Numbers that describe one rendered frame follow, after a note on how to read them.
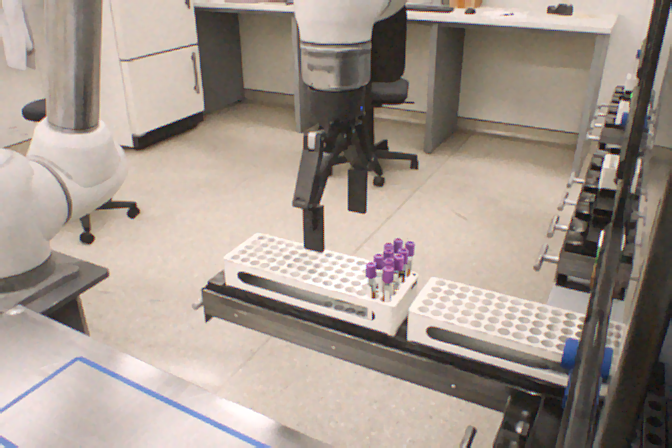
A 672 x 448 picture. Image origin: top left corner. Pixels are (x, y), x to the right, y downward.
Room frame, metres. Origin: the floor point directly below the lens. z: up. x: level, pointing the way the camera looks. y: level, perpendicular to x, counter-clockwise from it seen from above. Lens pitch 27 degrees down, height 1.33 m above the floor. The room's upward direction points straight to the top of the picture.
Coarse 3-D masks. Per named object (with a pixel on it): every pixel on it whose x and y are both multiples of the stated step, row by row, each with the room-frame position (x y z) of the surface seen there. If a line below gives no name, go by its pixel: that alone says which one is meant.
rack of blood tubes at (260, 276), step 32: (256, 256) 0.80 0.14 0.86; (288, 256) 0.80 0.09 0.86; (320, 256) 0.80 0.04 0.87; (256, 288) 0.76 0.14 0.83; (288, 288) 0.79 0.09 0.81; (320, 288) 0.71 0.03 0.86; (352, 288) 0.71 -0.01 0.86; (416, 288) 0.74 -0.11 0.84; (352, 320) 0.69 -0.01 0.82; (384, 320) 0.66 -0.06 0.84
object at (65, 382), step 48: (0, 336) 0.65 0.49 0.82; (48, 336) 0.65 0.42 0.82; (0, 384) 0.55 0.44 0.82; (48, 384) 0.55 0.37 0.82; (96, 384) 0.55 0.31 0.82; (144, 384) 0.55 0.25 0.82; (192, 384) 0.55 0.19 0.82; (0, 432) 0.47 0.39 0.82; (48, 432) 0.47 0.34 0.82; (96, 432) 0.47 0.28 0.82; (144, 432) 0.47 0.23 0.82; (192, 432) 0.47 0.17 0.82; (240, 432) 0.47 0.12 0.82; (288, 432) 0.47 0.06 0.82
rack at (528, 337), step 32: (448, 288) 0.71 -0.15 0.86; (416, 320) 0.64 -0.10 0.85; (448, 320) 0.63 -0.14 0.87; (480, 320) 0.63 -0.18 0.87; (512, 320) 0.63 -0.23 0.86; (544, 320) 0.63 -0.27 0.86; (576, 320) 0.62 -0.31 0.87; (448, 352) 0.62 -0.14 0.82; (480, 352) 0.63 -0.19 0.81; (512, 352) 0.63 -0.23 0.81; (544, 352) 0.57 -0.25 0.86
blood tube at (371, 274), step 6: (366, 264) 0.68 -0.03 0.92; (372, 264) 0.69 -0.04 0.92; (366, 270) 0.68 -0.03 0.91; (372, 270) 0.68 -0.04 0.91; (366, 276) 0.68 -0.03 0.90; (372, 276) 0.68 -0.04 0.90; (372, 282) 0.68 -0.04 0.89; (372, 288) 0.68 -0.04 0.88; (372, 294) 0.68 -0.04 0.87; (372, 312) 0.68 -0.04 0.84; (372, 318) 0.68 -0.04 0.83
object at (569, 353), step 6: (570, 342) 0.42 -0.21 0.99; (576, 342) 0.42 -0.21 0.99; (564, 348) 0.41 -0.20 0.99; (570, 348) 0.41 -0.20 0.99; (576, 348) 0.41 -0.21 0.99; (564, 354) 0.41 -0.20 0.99; (570, 354) 0.41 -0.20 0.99; (564, 360) 0.41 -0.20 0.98; (570, 360) 0.40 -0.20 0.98; (564, 366) 0.41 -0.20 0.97; (570, 366) 0.40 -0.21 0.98
